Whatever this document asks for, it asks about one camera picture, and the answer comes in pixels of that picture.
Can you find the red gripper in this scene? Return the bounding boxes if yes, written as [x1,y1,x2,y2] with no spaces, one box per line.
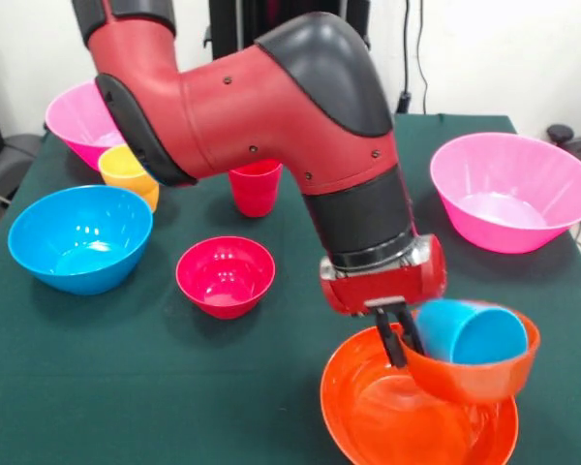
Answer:
[319,233,448,369]

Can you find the small orange plastic bowl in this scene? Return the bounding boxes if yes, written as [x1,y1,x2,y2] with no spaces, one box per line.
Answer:
[399,302,542,403]

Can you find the blue plastic cup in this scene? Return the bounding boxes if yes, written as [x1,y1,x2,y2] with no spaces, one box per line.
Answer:
[414,298,529,365]

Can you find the large orange plastic bowl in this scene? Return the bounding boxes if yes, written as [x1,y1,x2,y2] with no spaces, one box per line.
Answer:
[319,325,520,465]

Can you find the large pink plastic bowl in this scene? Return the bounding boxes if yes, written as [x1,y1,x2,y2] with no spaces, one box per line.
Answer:
[45,81,127,171]
[429,133,581,255]

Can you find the small red plastic bowl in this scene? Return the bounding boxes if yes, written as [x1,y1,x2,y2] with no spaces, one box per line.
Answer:
[175,235,276,321]

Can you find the red plastic cup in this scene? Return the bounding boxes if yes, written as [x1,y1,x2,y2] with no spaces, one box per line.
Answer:
[228,159,283,218]

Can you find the dark green tablecloth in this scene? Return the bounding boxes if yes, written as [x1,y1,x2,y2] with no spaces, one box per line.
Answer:
[0,112,581,465]

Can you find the yellow plastic cup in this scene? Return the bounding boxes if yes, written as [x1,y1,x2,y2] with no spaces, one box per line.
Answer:
[98,143,160,214]

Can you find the blue plastic bowl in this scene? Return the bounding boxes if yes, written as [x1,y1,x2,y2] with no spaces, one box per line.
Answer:
[7,185,154,296]

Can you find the black wall cable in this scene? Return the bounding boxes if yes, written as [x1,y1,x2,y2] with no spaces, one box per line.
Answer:
[396,0,428,115]

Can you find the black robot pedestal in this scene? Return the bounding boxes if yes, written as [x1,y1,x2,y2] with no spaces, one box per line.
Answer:
[203,0,372,62]

